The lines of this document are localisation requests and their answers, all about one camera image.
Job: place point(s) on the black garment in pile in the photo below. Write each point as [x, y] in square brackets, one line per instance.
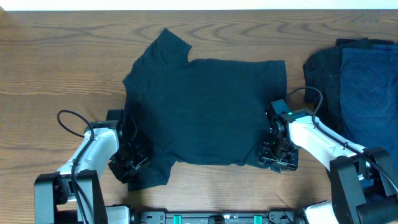
[322, 72]

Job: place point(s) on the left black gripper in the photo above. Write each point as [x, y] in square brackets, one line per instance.
[143, 161]

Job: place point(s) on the blue garment in pile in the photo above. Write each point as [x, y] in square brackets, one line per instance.
[368, 97]

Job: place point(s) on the dark teal t-shirt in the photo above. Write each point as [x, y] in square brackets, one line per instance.
[202, 111]

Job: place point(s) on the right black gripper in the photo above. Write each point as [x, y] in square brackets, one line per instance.
[289, 165]

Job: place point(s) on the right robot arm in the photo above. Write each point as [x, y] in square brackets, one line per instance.
[363, 185]

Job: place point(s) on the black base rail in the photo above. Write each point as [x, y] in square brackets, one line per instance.
[214, 218]

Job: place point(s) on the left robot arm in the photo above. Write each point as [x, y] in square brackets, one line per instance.
[72, 194]

